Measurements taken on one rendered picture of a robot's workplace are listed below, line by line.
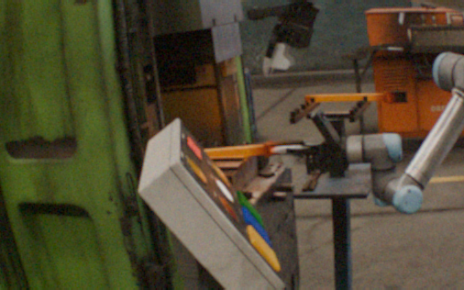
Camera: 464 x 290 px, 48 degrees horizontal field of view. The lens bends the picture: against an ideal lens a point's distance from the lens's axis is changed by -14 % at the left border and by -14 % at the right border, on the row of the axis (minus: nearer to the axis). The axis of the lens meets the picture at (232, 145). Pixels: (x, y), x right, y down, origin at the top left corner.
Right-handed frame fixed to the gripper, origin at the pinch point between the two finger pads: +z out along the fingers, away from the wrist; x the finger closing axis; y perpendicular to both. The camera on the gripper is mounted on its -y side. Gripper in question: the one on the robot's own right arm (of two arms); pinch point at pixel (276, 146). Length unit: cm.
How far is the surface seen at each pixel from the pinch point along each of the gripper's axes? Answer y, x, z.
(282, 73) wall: 89, 751, 213
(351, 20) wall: 10, 755, 86
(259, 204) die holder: 12.0, -11.3, 3.0
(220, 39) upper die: -31.3, -7.1, 8.2
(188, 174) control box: -16, -72, -9
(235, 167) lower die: 2.8, -7.9, 9.4
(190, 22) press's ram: -37.3, -16.9, 11.5
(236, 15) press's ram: -36.8, 7.1, 8.1
